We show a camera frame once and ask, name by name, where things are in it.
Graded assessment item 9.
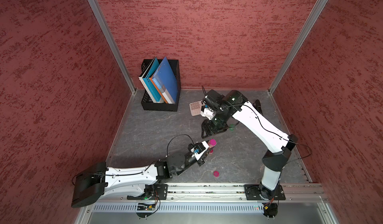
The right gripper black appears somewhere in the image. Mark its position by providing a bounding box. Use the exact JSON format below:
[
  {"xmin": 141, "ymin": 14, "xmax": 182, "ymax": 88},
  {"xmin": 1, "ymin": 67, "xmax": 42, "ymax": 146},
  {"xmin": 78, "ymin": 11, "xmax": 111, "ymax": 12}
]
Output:
[{"xmin": 202, "ymin": 108, "xmax": 231, "ymax": 137}]

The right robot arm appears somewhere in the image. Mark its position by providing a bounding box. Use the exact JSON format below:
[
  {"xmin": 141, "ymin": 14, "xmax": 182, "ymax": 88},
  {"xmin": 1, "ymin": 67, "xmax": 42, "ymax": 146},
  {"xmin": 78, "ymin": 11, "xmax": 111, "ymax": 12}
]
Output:
[{"xmin": 200, "ymin": 90, "xmax": 298, "ymax": 203}]

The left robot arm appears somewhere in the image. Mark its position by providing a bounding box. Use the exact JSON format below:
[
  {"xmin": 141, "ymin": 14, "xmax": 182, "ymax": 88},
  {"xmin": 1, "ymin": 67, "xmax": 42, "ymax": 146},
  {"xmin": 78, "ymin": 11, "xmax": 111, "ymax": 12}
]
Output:
[{"xmin": 71, "ymin": 139, "xmax": 216, "ymax": 208}]

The pink calculator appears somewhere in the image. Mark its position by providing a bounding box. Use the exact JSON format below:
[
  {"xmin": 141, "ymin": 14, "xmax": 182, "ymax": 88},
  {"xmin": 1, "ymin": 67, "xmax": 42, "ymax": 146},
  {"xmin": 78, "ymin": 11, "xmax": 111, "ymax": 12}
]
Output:
[{"xmin": 189, "ymin": 101, "xmax": 204, "ymax": 116}]

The black stapler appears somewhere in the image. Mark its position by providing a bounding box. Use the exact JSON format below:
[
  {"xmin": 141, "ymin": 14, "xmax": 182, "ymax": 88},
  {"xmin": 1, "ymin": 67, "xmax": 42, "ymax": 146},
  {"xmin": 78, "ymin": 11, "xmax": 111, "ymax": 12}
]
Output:
[{"xmin": 253, "ymin": 99, "xmax": 263, "ymax": 115}]

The blue book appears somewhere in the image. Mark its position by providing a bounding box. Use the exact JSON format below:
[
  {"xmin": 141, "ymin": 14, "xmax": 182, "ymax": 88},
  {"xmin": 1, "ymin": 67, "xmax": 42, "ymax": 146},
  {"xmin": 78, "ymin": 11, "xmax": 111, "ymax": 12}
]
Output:
[{"xmin": 150, "ymin": 57, "xmax": 178, "ymax": 104}]

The black mesh file holder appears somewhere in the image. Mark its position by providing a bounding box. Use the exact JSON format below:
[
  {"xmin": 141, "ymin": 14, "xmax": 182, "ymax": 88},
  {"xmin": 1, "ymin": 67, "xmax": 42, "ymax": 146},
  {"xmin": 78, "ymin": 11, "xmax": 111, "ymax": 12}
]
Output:
[{"xmin": 141, "ymin": 59, "xmax": 181, "ymax": 112}]

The orange spine book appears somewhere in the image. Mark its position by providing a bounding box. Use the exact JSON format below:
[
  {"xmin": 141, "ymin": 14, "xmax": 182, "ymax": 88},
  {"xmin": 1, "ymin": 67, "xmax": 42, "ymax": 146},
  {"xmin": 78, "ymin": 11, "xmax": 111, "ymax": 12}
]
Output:
[{"xmin": 149, "ymin": 77, "xmax": 168, "ymax": 104}]

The teal book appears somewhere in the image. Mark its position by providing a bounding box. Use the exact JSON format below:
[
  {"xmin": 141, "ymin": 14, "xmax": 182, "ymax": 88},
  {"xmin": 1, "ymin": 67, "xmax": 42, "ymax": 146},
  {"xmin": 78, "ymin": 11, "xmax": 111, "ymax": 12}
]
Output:
[{"xmin": 139, "ymin": 57, "xmax": 161, "ymax": 103}]

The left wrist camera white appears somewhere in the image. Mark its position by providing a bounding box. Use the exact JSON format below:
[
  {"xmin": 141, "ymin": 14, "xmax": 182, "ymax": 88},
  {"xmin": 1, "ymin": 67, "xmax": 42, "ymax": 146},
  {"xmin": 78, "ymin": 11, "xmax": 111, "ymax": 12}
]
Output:
[{"xmin": 188, "ymin": 141, "xmax": 209, "ymax": 161}]

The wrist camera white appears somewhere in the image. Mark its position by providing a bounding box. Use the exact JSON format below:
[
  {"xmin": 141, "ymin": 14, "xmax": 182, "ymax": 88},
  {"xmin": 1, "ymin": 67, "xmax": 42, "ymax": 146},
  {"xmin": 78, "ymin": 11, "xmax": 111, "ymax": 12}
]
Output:
[
  {"xmin": 188, "ymin": 141, "xmax": 209, "ymax": 161},
  {"xmin": 200, "ymin": 105, "xmax": 216, "ymax": 120}
]

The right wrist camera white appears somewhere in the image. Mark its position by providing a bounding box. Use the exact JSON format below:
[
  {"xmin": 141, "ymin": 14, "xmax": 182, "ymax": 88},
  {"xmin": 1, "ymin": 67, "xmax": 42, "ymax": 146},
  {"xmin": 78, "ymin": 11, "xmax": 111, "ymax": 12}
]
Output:
[{"xmin": 200, "ymin": 105, "xmax": 216, "ymax": 120}]

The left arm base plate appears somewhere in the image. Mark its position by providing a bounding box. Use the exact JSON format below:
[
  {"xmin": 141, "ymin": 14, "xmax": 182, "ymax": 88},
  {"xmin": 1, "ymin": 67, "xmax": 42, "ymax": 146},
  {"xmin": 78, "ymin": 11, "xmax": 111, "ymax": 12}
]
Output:
[{"xmin": 126, "ymin": 184, "xmax": 169, "ymax": 201}]

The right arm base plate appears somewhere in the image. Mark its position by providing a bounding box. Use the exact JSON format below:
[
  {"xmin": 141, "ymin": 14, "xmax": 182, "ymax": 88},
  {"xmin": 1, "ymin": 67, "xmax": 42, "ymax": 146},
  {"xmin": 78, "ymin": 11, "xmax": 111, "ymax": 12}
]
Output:
[{"xmin": 244, "ymin": 184, "xmax": 286, "ymax": 201}]

